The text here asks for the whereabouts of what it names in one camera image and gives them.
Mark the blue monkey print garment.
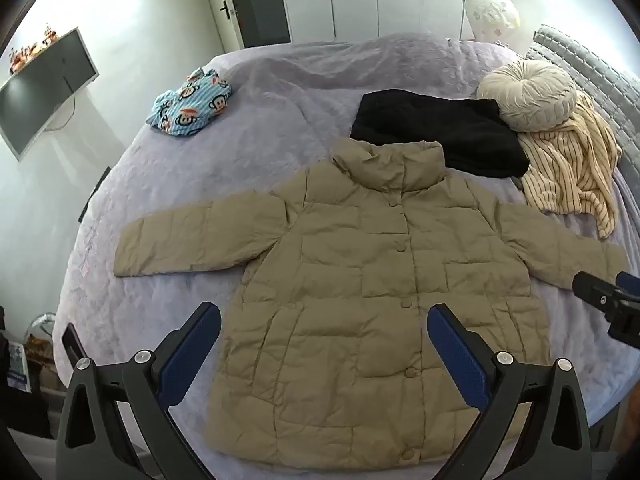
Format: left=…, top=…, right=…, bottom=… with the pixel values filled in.
left=145, top=66, right=235, bottom=139

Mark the khaki puffer jacket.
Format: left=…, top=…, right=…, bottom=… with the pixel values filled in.
left=113, top=139, right=632, bottom=466

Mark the row of orange figurines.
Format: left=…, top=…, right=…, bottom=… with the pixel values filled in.
left=7, top=22, right=63, bottom=73

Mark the grey quilted headboard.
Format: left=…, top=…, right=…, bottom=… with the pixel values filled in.
left=525, top=24, right=640, bottom=161

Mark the wall television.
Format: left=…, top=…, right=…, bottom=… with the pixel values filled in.
left=0, top=27, right=99, bottom=162

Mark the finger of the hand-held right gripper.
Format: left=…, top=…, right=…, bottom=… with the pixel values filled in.
left=571, top=270, right=640, bottom=346
left=616, top=270, right=640, bottom=303

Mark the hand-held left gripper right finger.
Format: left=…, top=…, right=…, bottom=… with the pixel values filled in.
left=427, top=302, right=598, bottom=480

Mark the blue and white packet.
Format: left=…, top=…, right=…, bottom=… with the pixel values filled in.
left=6, top=342, right=32, bottom=392

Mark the black folded garment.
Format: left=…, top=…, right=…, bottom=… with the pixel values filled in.
left=350, top=89, right=531, bottom=178

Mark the television cable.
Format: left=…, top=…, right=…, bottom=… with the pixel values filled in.
left=45, top=95, right=77, bottom=132

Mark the lilac bed blanket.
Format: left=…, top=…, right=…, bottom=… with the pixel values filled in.
left=52, top=32, right=640, bottom=480

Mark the white round object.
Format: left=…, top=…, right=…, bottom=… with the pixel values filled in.
left=26, top=311, right=57, bottom=342

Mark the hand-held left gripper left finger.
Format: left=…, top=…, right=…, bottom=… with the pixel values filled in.
left=55, top=301, right=222, bottom=480

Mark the white patterned pillow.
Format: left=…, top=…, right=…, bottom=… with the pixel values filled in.
left=464, top=0, right=521, bottom=43

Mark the cream striped garment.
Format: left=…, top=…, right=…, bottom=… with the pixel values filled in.
left=515, top=92, right=623, bottom=240

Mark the brown patterned bag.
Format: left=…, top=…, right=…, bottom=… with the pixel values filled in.
left=27, top=335, right=62, bottom=389

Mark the round cream cushion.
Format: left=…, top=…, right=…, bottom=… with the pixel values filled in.
left=476, top=59, right=578, bottom=133

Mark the black bed side rail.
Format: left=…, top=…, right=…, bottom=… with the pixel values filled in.
left=78, top=166, right=111, bottom=223

